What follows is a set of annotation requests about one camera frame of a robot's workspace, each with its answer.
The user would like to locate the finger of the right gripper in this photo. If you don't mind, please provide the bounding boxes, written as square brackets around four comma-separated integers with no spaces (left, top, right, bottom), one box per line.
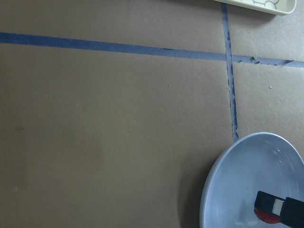
[254,191,304,228]

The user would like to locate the red strawberry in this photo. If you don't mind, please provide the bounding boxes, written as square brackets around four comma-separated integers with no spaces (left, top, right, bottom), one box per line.
[254,208,281,224]

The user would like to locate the blue plate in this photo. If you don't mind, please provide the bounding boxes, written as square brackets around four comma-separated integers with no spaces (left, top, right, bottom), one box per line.
[199,133,304,228]

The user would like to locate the cream bear tray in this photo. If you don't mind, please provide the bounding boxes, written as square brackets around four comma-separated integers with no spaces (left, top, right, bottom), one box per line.
[216,0,297,16]

